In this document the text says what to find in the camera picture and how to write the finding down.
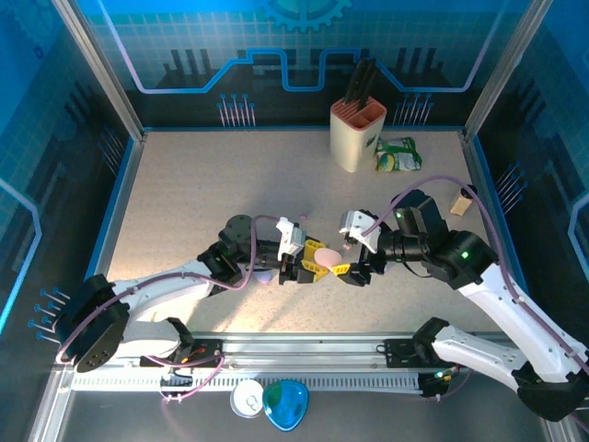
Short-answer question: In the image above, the white round pull-ring tin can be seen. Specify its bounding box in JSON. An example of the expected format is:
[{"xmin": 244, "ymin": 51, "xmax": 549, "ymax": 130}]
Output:
[{"xmin": 229, "ymin": 378, "xmax": 267, "ymax": 420}]

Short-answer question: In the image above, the black capped spice bottle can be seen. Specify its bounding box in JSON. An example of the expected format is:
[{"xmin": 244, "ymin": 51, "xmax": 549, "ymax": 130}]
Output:
[{"xmin": 448, "ymin": 183, "xmax": 479, "ymax": 217}]

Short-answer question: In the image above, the black handled knife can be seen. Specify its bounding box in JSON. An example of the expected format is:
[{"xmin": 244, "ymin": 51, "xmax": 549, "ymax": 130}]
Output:
[
  {"xmin": 356, "ymin": 58, "xmax": 380, "ymax": 112},
  {"xmin": 343, "ymin": 57, "xmax": 369, "ymax": 105}
]

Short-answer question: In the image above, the aluminium table rail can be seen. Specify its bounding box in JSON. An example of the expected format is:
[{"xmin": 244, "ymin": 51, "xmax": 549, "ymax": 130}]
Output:
[{"xmin": 54, "ymin": 330, "xmax": 553, "ymax": 370}]

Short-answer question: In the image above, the aluminium frame post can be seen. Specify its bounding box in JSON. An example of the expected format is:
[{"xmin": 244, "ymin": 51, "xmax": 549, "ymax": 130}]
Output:
[
  {"xmin": 461, "ymin": 0, "xmax": 554, "ymax": 139},
  {"xmin": 51, "ymin": 0, "xmax": 148, "ymax": 143}
]

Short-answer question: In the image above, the blue heart-shaped container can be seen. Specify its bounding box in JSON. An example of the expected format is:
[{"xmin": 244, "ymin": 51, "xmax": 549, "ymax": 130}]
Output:
[{"xmin": 260, "ymin": 378, "xmax": 311, "ymax": 433}]

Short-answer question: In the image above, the white slotted cable duct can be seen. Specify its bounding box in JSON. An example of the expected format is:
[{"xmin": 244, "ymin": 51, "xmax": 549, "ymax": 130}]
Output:
[{"xmin": 71, "ymin": 374, "xmax": 425, "ymax": 394}]

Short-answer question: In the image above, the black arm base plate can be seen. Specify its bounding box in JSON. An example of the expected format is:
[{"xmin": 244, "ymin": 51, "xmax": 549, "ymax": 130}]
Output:
[
  {"xmin": 139, "ymin": 337, "xmax": 227, "ymax": 370},
  {"xmin": 383, "ymin": 337, "xmax": 469, "ymax": 370}
]

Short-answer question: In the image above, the cream knife block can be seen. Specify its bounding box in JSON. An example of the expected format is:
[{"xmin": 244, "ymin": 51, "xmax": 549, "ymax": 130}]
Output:
[{"xmin": 329, "ymin": 99, "xmax": 388, "ymax": 174}]

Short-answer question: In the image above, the green snack bag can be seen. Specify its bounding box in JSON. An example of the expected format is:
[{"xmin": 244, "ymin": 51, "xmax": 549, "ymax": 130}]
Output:
[{"xmin": 374, "ymin": 136, "xmax": 424, "ymax": 174}]

